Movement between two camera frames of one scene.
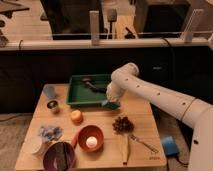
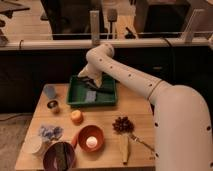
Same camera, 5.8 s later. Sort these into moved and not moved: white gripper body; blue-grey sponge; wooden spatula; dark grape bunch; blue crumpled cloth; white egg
Moved: blue-grey sponge; white gripper body
Not moved: wooden spatula; white egg; blue crumpled cloth; dark grape bunch
